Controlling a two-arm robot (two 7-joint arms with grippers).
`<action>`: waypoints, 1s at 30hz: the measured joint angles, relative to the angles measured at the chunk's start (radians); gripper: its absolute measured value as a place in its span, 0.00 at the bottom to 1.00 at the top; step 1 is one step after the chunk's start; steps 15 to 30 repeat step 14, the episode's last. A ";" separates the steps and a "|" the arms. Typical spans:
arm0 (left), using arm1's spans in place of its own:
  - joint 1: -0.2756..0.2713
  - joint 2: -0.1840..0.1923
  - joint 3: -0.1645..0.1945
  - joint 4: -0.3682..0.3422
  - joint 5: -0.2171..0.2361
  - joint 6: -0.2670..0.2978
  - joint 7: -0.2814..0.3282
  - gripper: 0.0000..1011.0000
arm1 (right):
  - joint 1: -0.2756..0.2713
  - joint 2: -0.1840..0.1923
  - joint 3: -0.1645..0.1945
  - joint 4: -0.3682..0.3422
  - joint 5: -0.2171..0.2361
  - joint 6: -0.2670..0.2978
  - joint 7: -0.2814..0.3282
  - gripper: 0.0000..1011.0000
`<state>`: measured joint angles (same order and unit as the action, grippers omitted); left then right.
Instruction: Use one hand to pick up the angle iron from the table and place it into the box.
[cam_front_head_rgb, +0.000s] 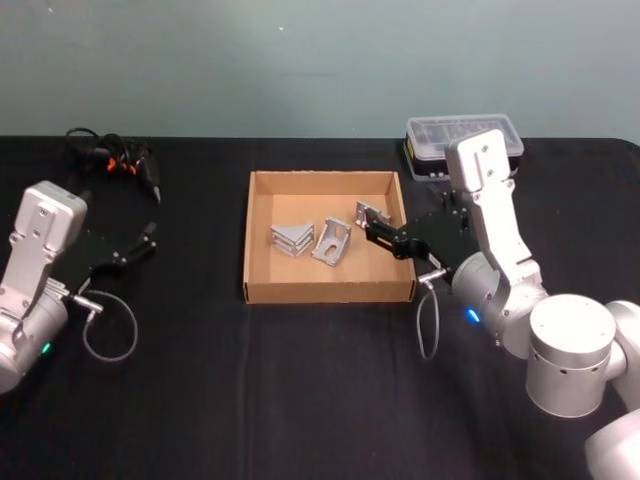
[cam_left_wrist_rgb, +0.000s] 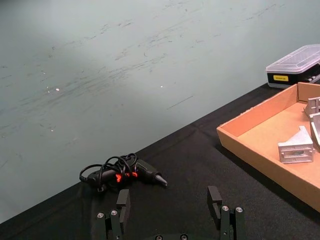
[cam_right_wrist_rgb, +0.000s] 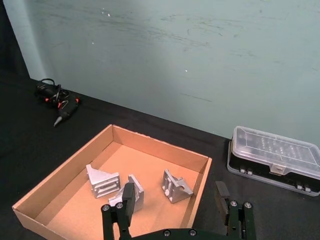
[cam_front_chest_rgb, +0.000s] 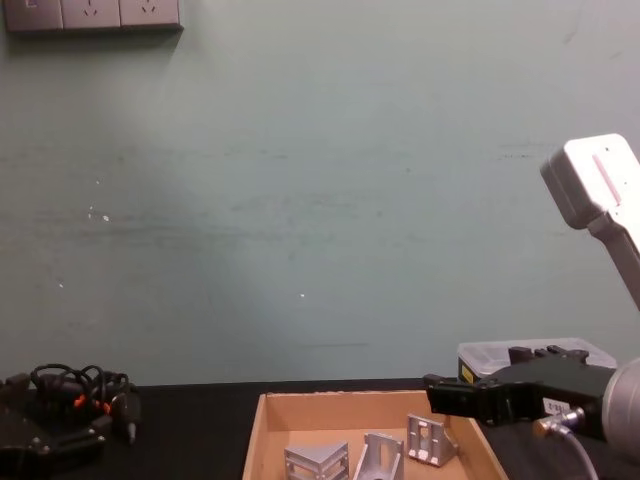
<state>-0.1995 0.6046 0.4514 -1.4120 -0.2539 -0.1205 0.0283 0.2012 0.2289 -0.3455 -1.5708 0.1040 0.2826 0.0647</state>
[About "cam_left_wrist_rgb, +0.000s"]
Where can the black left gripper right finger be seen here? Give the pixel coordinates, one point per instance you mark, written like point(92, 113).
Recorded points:
point(220, 212)

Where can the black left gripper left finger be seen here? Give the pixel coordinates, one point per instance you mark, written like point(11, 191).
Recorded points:
point(123, 208)

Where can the grey metal corner bracket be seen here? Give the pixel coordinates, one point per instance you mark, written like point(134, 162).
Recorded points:
point(313, 105)
point(296, 148)

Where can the clear plastic case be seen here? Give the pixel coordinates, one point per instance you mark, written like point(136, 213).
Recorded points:
point(292, 67)

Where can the black table cloth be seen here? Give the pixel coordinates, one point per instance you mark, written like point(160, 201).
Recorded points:
point(190, 180)

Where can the shallow brown cardboard tray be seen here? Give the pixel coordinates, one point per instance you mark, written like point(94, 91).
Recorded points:
point(270, 140)

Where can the roll of silver tape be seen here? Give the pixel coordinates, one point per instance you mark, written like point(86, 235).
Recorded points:
point(315, 130)

